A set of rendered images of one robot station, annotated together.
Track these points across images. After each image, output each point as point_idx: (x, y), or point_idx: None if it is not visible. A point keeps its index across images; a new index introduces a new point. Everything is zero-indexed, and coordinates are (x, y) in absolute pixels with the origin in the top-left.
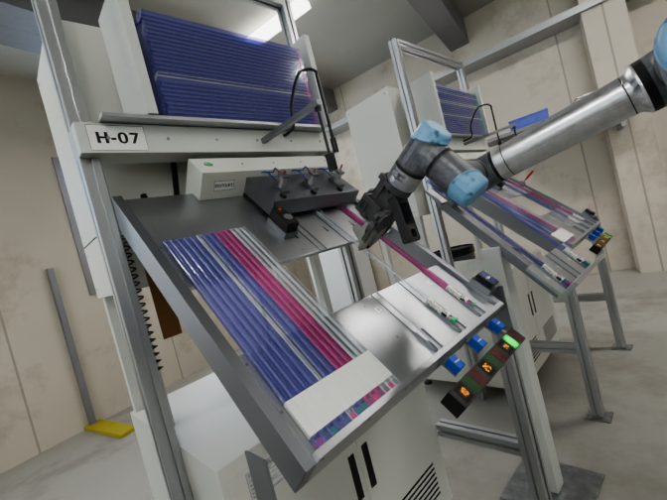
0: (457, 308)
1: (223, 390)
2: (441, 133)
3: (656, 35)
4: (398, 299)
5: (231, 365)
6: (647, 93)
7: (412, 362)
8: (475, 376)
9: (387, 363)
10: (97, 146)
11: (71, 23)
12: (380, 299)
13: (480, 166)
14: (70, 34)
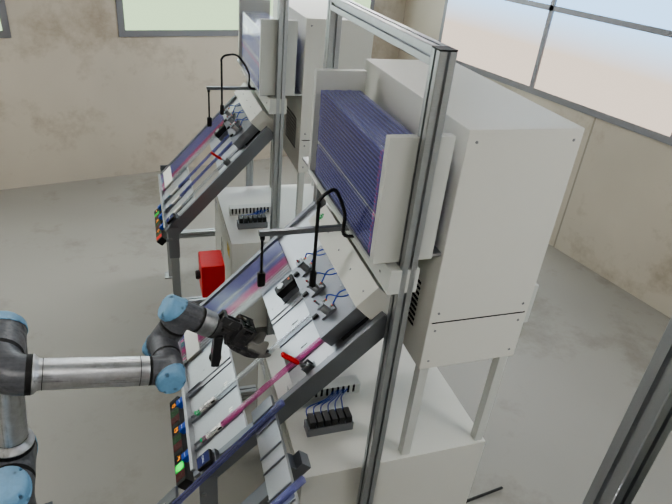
0: (207, 426)
1: (370, 357)
2: (159, 307)
3: (22, 322)
4: (224, 377)
5: (210, 294)
6: (28, 390)
7: (190, 375)
8: (175, 417)
9: (194, 361)
10: (309, 172)
11: (370, 64)
12: (226, 363)
13: (151, 351)
14: (368, 73)
